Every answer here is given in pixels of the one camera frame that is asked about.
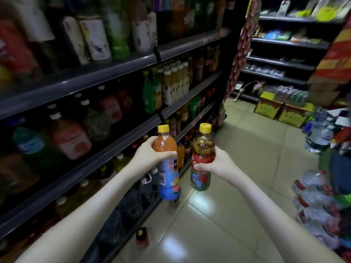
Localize person's right hand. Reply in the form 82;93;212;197
193;146;242;187

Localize person's left hand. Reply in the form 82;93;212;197
129;136;178;178

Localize red cartoon label bottle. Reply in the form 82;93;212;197
190;123;216;192
136;226;150;251

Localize orange drink blue label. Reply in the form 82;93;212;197
152;124;181;202

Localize large dark plum drink bottle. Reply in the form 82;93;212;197
116;89;133;116

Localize green soda bottle yellow cap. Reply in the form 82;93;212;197
142;69;155;115
153;69;164;110

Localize row of tea juice bottles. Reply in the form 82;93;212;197
0;43;223;195

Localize stack of red label water packs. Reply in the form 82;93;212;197
291;169;342;251

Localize person's right forearm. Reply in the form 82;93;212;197
231;175;345;263

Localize person's left forearm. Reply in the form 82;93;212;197
15;167;143;263

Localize dark snack shelf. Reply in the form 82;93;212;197
233;0;332;103

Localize yellow cardboard box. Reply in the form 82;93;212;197
253;91;284;120
277;102;315;128

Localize white power strip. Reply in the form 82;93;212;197
233;80;260;103

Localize blue green bag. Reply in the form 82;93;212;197
318;149;351;196

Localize hanging strips of red packets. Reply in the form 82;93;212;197
223;0;261;103

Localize stack of red cardboard boxes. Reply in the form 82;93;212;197
307;13;351;107

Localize yellow star price tag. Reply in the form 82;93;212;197
317;5;338;22

